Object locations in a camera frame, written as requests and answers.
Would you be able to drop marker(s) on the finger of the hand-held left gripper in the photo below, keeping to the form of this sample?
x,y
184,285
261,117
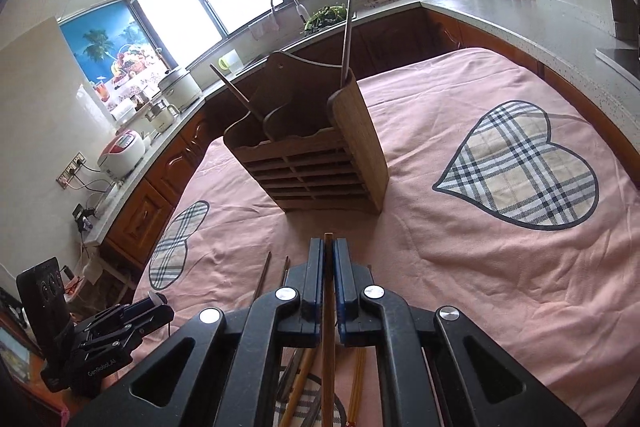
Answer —
x,y
155,324
147,304

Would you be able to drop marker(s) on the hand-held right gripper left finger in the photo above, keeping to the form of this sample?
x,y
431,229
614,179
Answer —
x,y
315,307

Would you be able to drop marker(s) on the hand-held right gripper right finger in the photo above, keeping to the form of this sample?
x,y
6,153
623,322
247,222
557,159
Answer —
x,y
342,307

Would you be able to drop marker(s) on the wooden slotted utensil holder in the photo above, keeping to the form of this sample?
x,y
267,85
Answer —
x,y
310,172

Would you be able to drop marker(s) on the dark wooden chopstick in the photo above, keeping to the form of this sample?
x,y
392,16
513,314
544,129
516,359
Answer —
x,y
285,269
262,277
348,57
346,27
235,92

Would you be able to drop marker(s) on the light brown wooden chopstick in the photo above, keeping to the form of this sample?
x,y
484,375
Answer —
x,y
300,382

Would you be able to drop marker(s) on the small black device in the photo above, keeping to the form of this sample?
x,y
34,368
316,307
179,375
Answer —
x,y
84,217

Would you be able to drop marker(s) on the pink heart-patterned tablecloth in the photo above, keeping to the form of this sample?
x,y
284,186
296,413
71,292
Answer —
x,y
450,282

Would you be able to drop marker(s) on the white and pink rice cooker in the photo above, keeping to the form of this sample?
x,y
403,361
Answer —
x,y
120,152

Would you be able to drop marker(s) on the small white electric pot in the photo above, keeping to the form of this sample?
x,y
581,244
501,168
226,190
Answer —
x,y
160,117

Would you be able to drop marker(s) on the white paper towel roll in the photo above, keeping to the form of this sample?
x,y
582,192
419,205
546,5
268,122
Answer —
x,y
122,111

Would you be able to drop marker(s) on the large white electric cooker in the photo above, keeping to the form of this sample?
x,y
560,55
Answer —
x,y
180,89

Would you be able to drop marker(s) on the green measuring cup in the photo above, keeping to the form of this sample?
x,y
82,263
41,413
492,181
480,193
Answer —
x,y
230,61

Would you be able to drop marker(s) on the pink dish towel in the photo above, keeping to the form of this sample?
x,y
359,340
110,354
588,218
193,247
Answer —
x,y
264,29

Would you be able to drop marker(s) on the green leafy vegetables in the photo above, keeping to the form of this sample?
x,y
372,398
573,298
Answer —
x,y
325,17

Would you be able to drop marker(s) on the grey speckled kitchen countertop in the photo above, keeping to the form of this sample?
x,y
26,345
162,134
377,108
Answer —
x,y
525,22

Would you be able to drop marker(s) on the gas stove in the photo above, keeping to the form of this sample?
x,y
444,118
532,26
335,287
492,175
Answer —
x,y
620,59

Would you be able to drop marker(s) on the wall power socket strip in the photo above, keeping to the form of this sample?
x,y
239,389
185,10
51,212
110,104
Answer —
x,y
70,169

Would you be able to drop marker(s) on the tropical fruit wall poster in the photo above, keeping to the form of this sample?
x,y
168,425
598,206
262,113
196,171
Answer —
x,y
100,37

